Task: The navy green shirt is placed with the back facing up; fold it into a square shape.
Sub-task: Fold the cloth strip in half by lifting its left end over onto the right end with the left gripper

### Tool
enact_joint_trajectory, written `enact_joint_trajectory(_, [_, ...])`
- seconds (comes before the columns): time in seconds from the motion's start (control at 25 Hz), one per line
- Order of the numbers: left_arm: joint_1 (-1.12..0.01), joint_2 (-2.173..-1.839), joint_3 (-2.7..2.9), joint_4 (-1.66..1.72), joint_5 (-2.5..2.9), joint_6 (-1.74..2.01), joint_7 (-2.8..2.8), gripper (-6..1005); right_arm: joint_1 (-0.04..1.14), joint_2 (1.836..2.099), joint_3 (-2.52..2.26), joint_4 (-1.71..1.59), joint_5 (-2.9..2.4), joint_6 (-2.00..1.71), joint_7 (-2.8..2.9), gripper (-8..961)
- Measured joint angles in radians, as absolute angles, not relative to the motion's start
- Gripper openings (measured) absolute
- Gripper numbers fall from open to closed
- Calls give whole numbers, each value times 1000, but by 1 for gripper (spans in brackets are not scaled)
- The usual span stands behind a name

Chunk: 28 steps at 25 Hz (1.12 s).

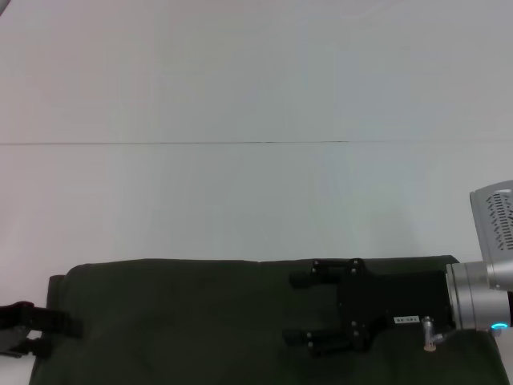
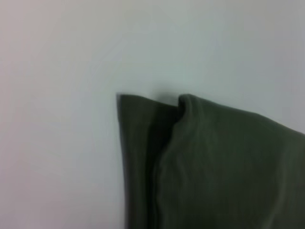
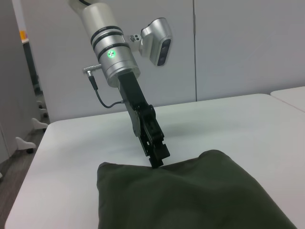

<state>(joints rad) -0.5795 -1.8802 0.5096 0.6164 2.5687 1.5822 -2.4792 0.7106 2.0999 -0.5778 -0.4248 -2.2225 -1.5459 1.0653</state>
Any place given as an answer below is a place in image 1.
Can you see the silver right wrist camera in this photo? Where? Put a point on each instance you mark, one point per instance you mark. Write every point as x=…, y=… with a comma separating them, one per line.
x=495, y=220

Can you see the dark green t-shirt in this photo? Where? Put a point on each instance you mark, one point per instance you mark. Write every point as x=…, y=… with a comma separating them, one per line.
x=180, y=321

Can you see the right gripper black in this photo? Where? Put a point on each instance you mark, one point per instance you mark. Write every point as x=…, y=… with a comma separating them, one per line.
x=393, y=297

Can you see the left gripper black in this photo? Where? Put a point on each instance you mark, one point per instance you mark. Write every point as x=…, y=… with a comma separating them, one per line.
x=12, y=325

